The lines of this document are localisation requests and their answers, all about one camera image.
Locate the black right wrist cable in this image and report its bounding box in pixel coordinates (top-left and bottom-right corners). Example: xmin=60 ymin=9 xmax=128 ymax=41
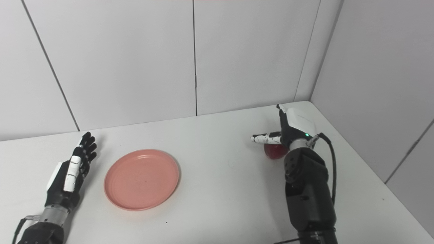
xmin=307 ymin=133 xmax=337 ymax=205

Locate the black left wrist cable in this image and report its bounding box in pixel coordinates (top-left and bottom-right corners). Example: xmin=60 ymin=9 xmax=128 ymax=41
xmin=12 ymin=215 xmax=39 ymax=244

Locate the red apple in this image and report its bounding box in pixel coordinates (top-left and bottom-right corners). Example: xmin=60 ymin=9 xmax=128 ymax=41
xmin=264 ymin=143 xmax=289 ymax=160

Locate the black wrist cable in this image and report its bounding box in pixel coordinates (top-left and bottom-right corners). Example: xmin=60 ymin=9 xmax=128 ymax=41
xmin=12 ymin=215 xmax=39 ymax=244
xmin=307 ymin=133 xmax=337 ymax=205

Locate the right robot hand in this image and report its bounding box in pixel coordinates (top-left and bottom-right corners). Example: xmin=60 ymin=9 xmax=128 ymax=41
xmin=251 ymin=104 xmax=319 ymax=150

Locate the pink plate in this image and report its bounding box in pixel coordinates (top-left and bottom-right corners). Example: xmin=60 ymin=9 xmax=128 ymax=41
xmin=104 ymin=149 xmax=180 ymax=211

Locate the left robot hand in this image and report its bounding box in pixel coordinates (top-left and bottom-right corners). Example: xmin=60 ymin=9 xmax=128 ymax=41
xmin=44 ymin=132 xmax=98 ymax=212

